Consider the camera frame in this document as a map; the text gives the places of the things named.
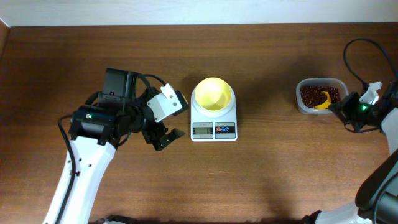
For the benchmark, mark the red beans in container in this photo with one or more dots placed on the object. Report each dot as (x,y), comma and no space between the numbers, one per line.
(312,95)

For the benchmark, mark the clear plastic bean container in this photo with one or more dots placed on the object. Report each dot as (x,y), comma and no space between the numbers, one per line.
(333,82)

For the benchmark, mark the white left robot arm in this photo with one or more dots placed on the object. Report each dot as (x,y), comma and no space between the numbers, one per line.
(127,104)

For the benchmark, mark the yellow plastic bowl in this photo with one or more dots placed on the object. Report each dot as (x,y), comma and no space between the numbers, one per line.
(213,94)

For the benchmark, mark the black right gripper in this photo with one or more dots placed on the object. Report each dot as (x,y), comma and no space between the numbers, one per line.
(347,106)

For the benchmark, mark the yellow plastic measuring scoop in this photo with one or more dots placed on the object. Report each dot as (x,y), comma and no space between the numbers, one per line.
(326,103)

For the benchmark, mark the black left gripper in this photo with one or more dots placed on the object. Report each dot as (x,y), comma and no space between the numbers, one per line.
(154,134)

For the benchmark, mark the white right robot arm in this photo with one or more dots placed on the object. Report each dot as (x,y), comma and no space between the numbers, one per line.
(376,199)

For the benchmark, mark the white digital kitchen scale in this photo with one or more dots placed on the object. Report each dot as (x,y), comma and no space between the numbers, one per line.
(213,126)

